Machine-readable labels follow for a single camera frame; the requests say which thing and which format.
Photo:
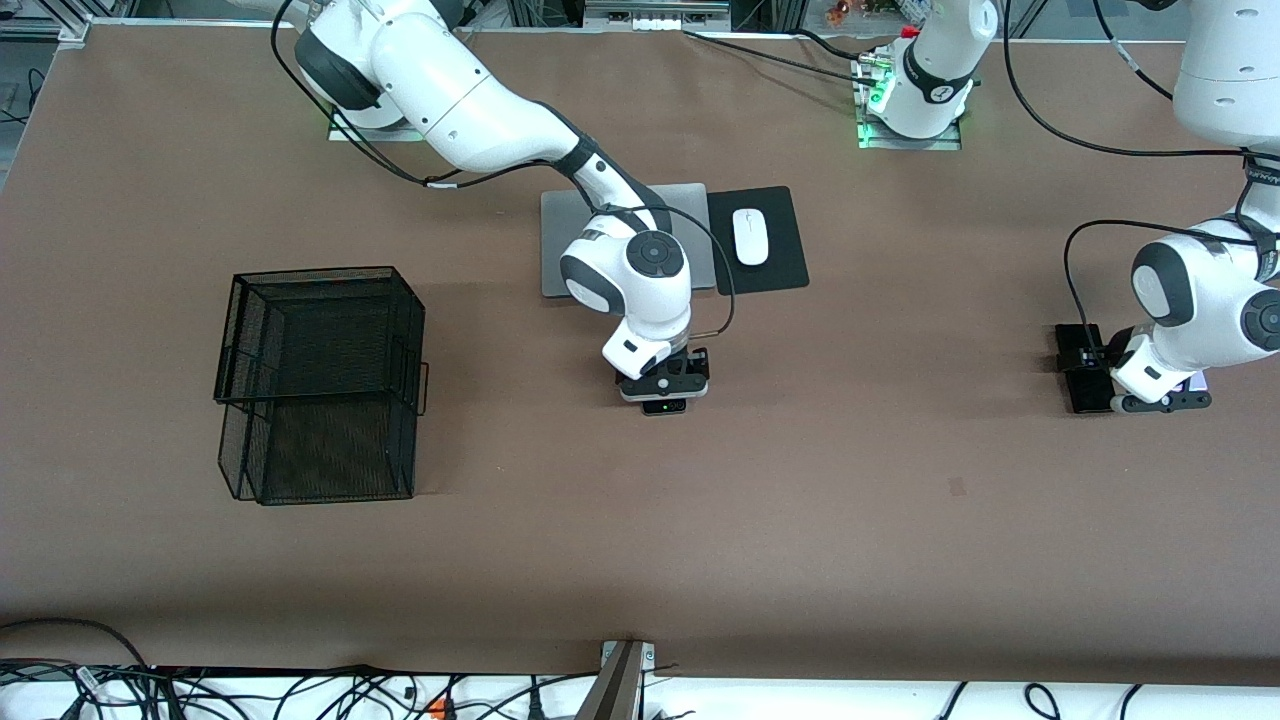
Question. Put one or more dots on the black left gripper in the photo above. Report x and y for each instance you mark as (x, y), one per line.
(1086, 362)

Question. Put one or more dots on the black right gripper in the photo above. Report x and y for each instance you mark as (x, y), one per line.
(698, 358)

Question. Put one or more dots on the black slab smartphone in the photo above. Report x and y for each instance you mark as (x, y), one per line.
(1088, 392)

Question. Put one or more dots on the black flip phone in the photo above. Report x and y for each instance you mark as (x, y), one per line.
(655, 408)

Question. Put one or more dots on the lavender flip phone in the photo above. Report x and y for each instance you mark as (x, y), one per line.
(1197, 381)

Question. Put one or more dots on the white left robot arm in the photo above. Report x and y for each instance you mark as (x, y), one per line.
(1210, 290)

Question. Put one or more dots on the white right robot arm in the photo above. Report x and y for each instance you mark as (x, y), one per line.
(480, 110)

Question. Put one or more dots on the white computer mouse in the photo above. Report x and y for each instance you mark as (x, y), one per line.
(750, 240)

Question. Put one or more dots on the black mouse pad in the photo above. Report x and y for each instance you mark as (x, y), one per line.
(785, 240)

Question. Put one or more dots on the silver closed laptop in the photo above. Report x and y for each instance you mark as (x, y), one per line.
(552, 220)

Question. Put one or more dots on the grey power strip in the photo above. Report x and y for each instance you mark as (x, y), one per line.
(655, 20)

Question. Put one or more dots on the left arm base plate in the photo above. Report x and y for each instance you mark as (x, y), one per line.
(945, 140)

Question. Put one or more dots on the grey camera stand post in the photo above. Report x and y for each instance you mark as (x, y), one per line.
(615, 690)

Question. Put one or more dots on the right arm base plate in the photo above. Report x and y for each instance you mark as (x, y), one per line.
(360, 132)

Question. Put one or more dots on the aluminium frame rail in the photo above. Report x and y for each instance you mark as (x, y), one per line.
(70, 30)

